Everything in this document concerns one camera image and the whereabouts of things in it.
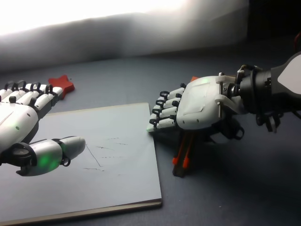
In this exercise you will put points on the orange cube block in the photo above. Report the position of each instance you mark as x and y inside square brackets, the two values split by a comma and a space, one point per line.
[194, 78]

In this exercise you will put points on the white paper pad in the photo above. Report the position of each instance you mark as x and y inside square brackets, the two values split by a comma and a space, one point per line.
[105, 183]

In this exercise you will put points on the orange black utility knife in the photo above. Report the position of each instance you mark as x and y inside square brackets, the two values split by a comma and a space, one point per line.
[182, 160]

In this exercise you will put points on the white backdrop sheet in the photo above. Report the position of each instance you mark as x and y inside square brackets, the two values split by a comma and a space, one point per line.
[117, 30]

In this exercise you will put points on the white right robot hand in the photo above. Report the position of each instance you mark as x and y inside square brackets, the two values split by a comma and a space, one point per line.
[200, 103]

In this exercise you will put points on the red star block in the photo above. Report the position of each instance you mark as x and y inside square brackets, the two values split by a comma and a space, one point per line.
[65, 83]

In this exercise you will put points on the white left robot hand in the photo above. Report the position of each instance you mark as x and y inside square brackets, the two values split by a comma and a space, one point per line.
[14, 124]

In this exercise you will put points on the grey table cloth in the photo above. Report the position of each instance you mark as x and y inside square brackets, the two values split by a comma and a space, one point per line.
[235, 183]

